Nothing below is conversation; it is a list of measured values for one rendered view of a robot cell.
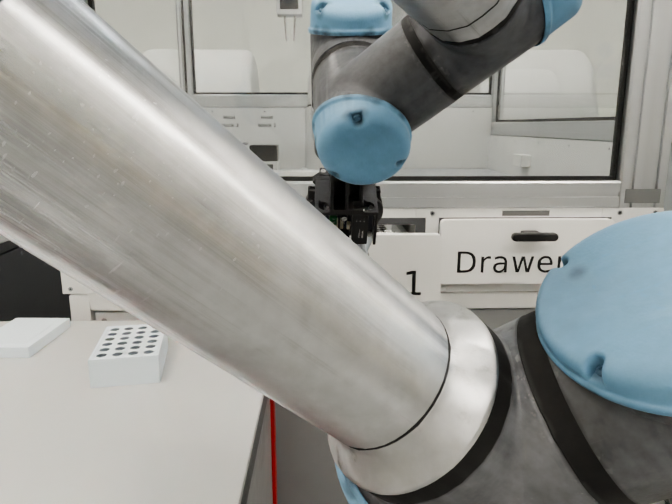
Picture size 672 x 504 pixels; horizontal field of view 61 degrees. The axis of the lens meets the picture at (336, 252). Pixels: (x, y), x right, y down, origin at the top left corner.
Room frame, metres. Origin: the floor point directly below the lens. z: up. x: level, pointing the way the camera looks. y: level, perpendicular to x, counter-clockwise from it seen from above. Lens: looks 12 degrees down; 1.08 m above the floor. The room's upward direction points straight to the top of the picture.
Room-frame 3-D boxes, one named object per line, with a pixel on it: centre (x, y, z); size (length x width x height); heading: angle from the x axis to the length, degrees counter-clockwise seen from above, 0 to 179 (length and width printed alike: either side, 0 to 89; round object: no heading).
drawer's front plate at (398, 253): (0.81, -0.01, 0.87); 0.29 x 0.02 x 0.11; 91
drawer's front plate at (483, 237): (0.95, -0.32, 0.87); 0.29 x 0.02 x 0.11; 91
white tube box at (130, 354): (0.73, 0.28, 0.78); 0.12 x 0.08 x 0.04; 11
